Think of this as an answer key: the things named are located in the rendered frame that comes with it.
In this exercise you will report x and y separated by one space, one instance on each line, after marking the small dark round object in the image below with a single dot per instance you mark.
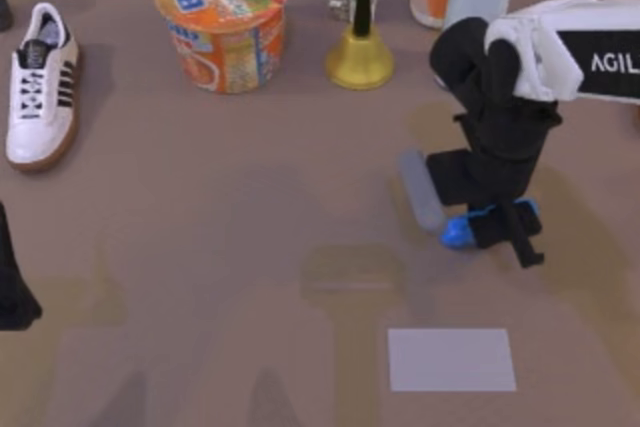
4 13

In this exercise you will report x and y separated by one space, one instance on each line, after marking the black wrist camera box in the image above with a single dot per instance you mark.
450 179

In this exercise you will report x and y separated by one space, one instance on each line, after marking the white sneaker with black stripes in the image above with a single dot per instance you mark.
42 92

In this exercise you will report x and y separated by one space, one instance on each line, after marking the grey square pad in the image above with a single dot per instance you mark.
451 360

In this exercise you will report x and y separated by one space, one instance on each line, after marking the gray oblong bar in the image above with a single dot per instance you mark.
421 192

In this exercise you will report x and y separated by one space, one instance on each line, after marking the blue grey tool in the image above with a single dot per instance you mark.
457 234

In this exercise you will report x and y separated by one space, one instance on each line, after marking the orange instant noodle cup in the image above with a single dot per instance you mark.
225 22

